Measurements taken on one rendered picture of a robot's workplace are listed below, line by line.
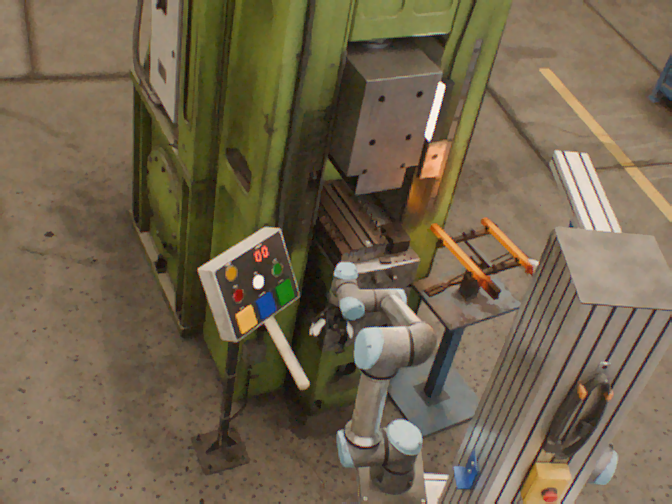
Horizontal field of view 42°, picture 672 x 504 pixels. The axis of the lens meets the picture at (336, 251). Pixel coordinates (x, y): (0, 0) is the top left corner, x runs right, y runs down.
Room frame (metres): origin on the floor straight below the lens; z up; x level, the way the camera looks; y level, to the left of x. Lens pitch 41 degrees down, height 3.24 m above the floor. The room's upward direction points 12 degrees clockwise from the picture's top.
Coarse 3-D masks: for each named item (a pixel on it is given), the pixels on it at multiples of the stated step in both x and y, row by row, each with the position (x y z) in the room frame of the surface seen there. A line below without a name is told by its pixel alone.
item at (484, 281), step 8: (432, 224) 2.89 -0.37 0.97; (440, 232) 2.85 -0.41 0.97; (448, 240) 2.81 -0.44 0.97; (448, 248) 2.79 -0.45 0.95; (456, 248) 2.77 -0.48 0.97; (456, 256) 2.74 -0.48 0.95; (464, 256) 2.73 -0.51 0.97; (464, 264) 2.70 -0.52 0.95; (472, 264) 2.69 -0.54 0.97; (480, 272) 2.66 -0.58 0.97; (480, 280) 2.61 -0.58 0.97; (488, 280) 2.61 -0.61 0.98; (488, 288) 2.59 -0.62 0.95; (496, 288) 2.57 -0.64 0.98; (496, 296) 2.55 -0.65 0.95
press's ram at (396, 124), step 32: (352, 64) 2.65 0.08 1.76; (384, 64) 2.69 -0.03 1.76; (416, 64) 2.73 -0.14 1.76; (352, 96) 2.61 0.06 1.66; (384, 96) 2.61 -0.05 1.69; (416, 96) 2.67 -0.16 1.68; (352, 128) 2.58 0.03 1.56; (384, 128) 2.62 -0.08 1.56; (416, 128) 2.69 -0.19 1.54; (352, 160) 2.56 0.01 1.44; (384, 160) 2.63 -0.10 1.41; (416, 160) 2.71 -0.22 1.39
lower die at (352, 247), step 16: (336, 208) 2.84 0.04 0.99; (352, 208) 2.85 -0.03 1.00; (320, 224) 2.75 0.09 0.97; (336, 224) 2.74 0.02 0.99; (352, 224) 2.74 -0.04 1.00; (368, 224) 2.78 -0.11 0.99; (336, 240) 2.65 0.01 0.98; (352, 240) 2.66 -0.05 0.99; (384, 240) 2.70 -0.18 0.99; (336, 256) 2.61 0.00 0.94; (352, 256) 2.61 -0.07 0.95; (368, 256) 2.65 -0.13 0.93
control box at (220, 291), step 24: (264, 240) 2.32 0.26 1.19; (216, 264) 2.15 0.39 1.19; (240, 264) 2.20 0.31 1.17; (264, 264) 2.27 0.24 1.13; (288, 264) 2.35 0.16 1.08; (216, 288) 2.09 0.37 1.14; (240, 288) 2.15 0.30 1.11; (264, 288) 2.22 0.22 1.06; (216, 312) 2.09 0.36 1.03; (240, 336) 2.06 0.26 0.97
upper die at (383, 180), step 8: (336, 168) 2.71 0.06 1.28; (400, 168) 2.68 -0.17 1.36; (344, 176) 2.66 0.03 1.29; (352, 176) 2.62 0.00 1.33; (360, 176) 2.59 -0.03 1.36; (368, 176) 2.60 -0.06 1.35; (376, 176) 2.62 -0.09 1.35; (384, 176) 2.64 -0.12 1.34; (392, 176) 2.66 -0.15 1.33; (400, 176) 2.68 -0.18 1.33; (352, 184) 2.61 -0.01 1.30; (360, 184) 2.59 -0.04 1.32; (368, 184) 2.61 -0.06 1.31; (376, 184) 2.63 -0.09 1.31; (384, 184) 2.65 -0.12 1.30; (392, 184) 2.67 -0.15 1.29; (400, 184) 2.69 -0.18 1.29; (360, 192) 2.59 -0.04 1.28; (368, 192) 2.61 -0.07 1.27
